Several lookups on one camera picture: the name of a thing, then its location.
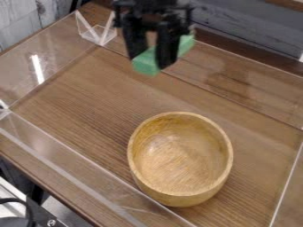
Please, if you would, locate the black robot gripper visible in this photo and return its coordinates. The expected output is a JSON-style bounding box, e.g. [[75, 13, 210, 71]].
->
[[112, 0, 194, 69]]

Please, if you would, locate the green rectangular block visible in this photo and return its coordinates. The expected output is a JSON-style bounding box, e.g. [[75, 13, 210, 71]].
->
[[131, 35, 195, 76]]

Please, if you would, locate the brown wooden bowl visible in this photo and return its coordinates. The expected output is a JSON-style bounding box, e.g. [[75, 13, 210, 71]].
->
[[127, 112, 235, 207]]

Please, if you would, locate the clear acrylic corner bracket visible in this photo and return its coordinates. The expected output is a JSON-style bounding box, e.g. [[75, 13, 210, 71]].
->
[[75, 11, 118, 46]]

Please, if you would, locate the black cable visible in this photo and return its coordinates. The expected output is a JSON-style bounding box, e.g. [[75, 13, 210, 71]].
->
[[0, 197, 36, 227]]

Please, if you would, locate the black metal bracket with screw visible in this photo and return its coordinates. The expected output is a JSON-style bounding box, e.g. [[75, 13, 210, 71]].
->
[[27, 198, 67, 227]]

